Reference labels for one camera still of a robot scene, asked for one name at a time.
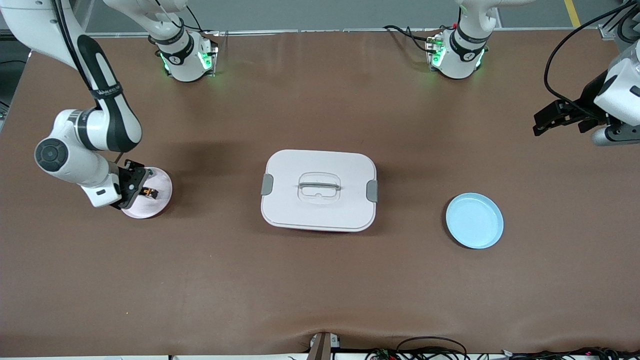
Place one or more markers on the grey box latch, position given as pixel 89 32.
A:
pixel 372 191
pixel 266 185

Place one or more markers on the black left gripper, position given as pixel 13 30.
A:
pixel 588 102

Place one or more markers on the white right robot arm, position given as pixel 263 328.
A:
pixel 75 160

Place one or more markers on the light blue round plate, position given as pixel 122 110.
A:
pixel 475 221

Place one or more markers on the white lidded storage box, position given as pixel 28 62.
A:
pixel 320 200

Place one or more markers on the metal table edge rail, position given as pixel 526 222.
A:
pixel 300 31

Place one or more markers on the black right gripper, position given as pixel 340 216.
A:
pixel 136 176

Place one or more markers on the brown camera mount bracket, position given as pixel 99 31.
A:
pixel 320 347

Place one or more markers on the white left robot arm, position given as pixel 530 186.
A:
pixel 462 57

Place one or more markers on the pink round plate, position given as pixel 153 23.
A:
pixel 162 200

